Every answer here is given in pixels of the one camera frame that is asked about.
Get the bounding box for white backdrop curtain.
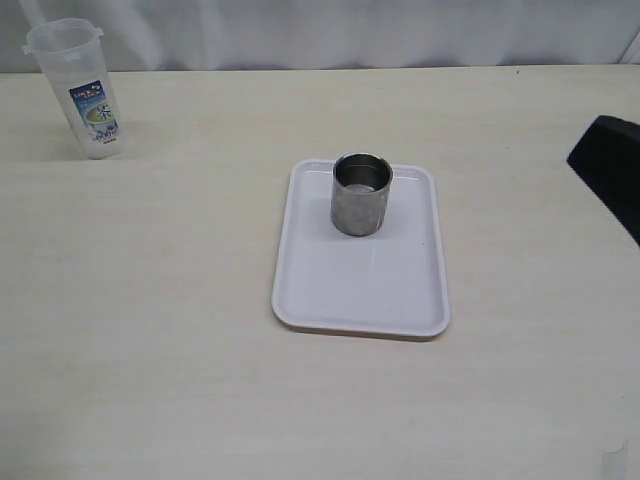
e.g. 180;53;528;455
1;1;639;73

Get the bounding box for stainless steel cup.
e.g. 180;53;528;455
330;152;393;237

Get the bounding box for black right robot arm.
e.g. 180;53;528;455
567;115;640;241

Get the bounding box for white plastic tray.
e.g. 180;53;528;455
271;159;451;339

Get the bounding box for clear plastic water pitcher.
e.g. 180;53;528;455
23;18;124;159

